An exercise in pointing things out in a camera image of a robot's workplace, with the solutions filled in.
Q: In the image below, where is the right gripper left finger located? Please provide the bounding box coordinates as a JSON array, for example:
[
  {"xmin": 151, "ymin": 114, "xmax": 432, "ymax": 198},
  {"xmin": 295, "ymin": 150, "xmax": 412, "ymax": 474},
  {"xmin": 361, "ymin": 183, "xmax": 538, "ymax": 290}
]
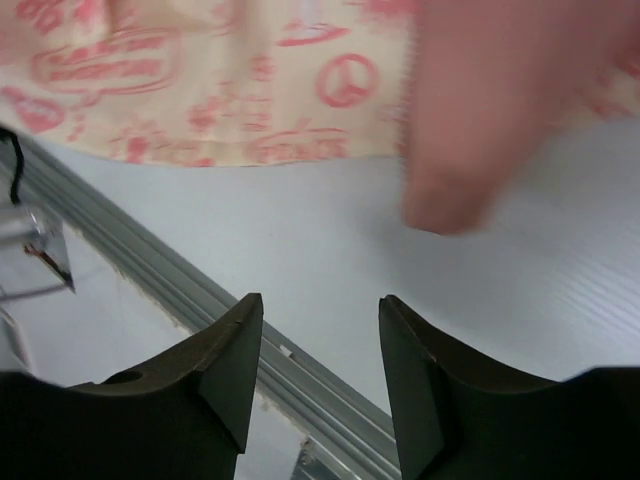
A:
[{"xmin": 1, "ymin": 293, "xmax": 263, "ymax": 479}]

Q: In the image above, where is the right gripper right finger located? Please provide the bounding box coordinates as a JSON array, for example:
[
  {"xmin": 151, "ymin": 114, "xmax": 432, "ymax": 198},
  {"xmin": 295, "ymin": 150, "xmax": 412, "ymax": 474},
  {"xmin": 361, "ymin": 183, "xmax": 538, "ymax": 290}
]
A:
[{"xmin": 379, "ymin": 295, "xmax": 639, "ymax": 479}]

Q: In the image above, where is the aluminium front rail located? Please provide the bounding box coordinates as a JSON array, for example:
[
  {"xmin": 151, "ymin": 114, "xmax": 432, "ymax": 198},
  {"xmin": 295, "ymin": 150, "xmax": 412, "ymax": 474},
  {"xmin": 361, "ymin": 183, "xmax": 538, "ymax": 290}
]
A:
[{"xmin": 1, "ymin": 140, "xmax": 400, "ymax": 479}]

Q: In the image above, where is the pink hooded zip jacket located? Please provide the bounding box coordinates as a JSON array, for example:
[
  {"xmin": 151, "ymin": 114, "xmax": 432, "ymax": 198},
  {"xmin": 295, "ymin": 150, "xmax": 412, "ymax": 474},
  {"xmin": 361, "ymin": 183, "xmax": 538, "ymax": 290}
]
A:
[{"xmin": 0, "ymin": 0, "xmax": 640, "ymax": 236}]

